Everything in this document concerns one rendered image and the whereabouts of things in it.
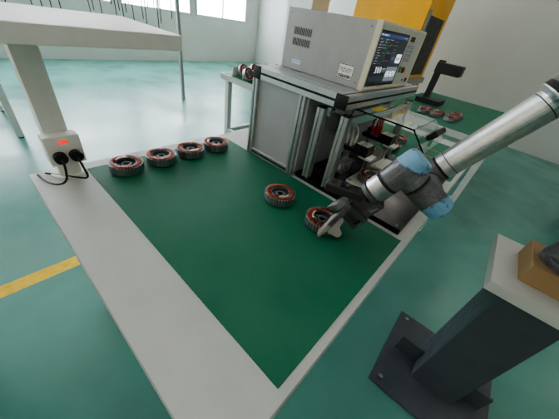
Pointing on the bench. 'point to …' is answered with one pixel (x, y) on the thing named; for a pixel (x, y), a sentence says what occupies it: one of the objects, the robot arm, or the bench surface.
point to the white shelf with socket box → (9, 36)
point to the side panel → (275, 124)
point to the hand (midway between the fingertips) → (319, 221)
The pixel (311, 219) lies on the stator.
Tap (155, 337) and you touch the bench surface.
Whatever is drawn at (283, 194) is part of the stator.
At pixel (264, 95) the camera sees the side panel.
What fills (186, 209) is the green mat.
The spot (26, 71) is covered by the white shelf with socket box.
